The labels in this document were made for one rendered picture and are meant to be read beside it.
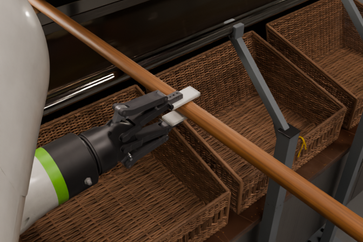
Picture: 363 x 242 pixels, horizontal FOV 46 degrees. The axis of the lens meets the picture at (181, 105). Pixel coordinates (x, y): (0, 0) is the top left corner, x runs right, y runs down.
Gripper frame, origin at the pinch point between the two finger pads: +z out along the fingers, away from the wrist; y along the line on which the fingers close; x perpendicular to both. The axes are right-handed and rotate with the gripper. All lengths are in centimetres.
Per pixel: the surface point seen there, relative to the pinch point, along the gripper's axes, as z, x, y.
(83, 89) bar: -9.6, -19.2, 2.2
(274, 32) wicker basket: 91, -47, 36
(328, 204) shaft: -0.2, 31.5, -1.2
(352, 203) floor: 113, -2, 119
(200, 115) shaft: -0.4, 5.6, -1.2
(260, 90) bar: 33.6, -7.6, 16.5
